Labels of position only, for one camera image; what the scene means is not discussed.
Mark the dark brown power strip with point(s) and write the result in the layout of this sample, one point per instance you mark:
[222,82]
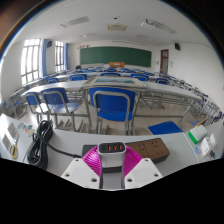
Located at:
[150,149]

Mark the black wall speaker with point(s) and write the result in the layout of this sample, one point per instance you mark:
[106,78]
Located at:
[177,46]

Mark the white grey charger block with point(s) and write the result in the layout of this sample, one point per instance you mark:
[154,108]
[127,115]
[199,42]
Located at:
[111,163]

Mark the narrow bright window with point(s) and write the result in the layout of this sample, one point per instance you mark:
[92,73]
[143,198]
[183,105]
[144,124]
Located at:
[59,55]

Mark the colourful picture card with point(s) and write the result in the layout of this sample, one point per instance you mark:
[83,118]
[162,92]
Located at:
[197,151]

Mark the large blue metal-frame chair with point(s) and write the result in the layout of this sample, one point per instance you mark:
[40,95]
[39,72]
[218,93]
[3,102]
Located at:
[113,103]

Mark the grey framed flat board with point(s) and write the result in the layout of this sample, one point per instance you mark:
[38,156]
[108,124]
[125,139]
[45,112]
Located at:
[116,81]

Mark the group of blue chairs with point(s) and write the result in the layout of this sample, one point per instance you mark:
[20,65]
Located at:
[110,70]

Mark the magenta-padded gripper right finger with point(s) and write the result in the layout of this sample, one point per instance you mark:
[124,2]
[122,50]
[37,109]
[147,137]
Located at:
[145,171]

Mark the green chalkboard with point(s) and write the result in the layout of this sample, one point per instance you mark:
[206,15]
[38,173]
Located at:
[115,55]

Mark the large bright window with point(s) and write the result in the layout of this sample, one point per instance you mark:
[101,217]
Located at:
[30,60]

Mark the brown door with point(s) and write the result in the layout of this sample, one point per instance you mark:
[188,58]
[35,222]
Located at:
[164,61]

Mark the group of ceiling lights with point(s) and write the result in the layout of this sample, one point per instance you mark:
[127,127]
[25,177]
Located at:
[75,21]

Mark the blue flat chair seat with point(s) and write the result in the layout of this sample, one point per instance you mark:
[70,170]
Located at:
[165,128]

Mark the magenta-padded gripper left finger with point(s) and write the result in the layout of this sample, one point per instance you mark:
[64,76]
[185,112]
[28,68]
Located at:
[78,171]

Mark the ceiling air vent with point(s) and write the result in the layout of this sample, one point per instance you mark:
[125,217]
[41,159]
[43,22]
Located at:
[117,27]

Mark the orange lectern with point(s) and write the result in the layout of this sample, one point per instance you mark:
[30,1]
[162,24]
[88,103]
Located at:
[117,64]

